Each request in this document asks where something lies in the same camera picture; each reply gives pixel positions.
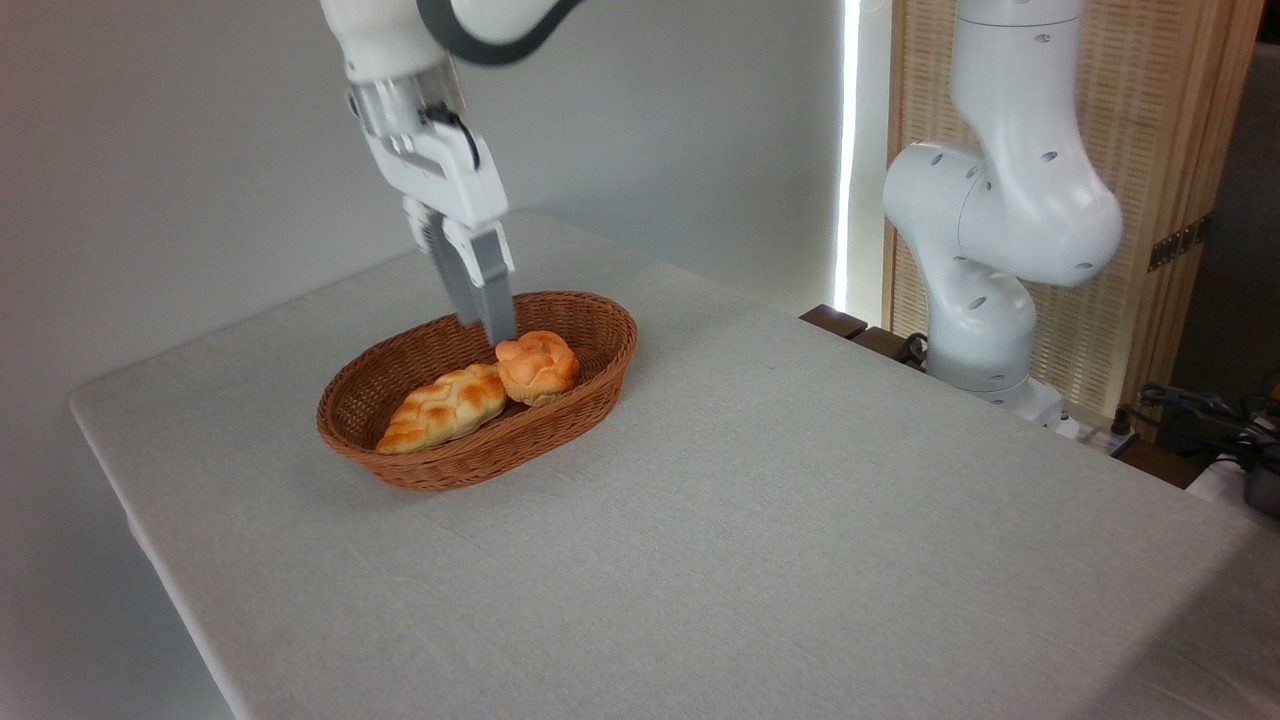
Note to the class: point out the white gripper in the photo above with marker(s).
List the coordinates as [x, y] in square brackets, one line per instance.
[450, 175]

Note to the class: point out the round knotted bread roll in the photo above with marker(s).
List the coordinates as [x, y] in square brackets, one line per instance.
[540, 368]

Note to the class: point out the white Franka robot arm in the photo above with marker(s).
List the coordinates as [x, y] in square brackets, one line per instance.
[1010, 200]

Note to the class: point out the long braided bread loaf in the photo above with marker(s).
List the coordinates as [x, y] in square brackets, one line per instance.
[445, 408]

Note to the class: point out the brown oval wicker basket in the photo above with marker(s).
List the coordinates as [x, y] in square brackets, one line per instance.
[480, 462]

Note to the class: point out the small dark wooden block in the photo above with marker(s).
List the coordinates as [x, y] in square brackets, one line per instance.
[832, 321]

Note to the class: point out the light grey tablecloth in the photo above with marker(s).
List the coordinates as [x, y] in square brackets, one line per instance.
[800, 500]

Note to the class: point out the large dark wooden block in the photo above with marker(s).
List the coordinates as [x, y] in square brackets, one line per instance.
[885, 345]

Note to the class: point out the dark metal screen hinge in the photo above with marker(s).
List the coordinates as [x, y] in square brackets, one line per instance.
[1180, 243]

